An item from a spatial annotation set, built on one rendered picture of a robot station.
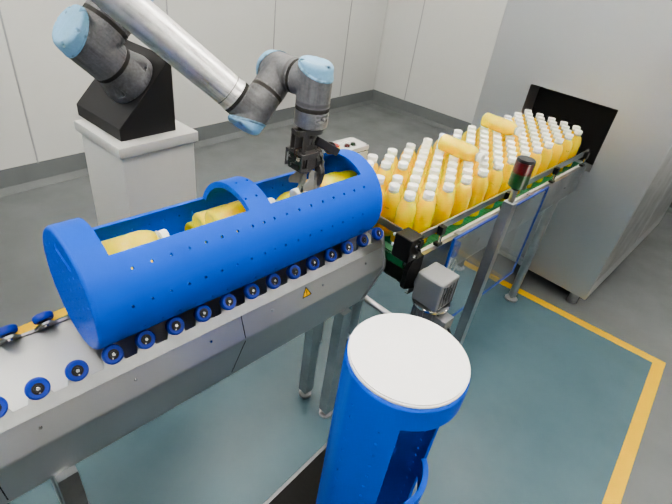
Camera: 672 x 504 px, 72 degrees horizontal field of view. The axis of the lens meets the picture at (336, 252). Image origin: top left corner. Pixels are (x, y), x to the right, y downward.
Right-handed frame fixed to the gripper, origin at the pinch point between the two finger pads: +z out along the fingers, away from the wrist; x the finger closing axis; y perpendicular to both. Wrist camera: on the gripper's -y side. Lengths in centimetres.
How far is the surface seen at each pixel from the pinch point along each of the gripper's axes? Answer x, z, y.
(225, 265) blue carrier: 13.0, 4.2, 37.1
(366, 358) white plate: 49, 12, 25
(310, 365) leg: -5, 93, -19
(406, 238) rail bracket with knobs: 20.3, 15.1, -27.0
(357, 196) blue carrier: 11.2, -0.9, -9.2
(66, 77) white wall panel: -281, 45, -25
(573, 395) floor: 79, 114, -127
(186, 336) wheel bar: 11, 24, 47
